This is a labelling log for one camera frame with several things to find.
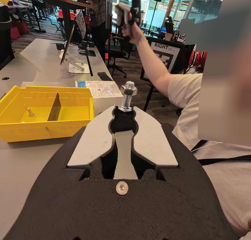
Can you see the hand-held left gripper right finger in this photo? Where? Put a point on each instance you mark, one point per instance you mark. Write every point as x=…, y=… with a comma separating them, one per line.
x=155, y=144

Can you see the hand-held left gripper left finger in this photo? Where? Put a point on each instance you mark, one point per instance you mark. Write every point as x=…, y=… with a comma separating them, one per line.
x=92, y=142

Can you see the silver hex bolt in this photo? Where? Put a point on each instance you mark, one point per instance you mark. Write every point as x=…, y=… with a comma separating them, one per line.
x=30, y=112
x=127, y=102

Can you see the yellow plastic bin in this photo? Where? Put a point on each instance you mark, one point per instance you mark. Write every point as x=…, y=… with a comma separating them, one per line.
x=39, y=130

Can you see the silver hex nut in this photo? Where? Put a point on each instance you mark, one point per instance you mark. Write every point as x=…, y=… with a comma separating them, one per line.
x=128, y=90

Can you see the person's right forearm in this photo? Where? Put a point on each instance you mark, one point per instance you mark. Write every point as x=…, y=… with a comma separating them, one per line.
x=155, y=67

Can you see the person's right hand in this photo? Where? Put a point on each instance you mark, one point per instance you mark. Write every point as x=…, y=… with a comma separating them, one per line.
x=137, y=35

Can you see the black office chair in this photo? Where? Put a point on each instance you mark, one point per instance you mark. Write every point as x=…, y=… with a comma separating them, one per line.
x=117, y=48
x=5, y=38

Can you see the black sign stand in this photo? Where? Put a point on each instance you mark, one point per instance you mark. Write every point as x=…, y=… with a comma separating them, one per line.
x=150, y=95

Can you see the framed marker sign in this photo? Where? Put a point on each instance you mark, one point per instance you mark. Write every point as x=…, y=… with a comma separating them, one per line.
x=162, y=48

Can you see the laminated paper sheet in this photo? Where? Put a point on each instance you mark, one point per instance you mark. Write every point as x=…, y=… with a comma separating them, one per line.
x=102, y=89

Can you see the dark display board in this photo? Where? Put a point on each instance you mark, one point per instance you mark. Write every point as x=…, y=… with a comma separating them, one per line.
x=80, y=22

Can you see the black flat pad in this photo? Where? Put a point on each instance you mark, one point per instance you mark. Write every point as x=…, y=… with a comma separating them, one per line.
x=105, y=76

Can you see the black square pad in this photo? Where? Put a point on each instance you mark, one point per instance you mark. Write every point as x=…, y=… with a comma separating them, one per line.
x=91, y=53

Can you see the wooden standing desk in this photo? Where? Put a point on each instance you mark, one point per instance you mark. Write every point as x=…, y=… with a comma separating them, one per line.
x=67, y=18

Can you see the white board stand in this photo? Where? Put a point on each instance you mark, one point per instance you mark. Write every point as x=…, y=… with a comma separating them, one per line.
x=78, y=69

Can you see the black rod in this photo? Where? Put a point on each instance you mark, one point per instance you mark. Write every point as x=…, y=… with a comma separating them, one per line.
x=89, y=65

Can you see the red black jacket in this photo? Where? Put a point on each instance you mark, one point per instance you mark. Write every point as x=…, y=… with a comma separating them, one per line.
x=198, y=59

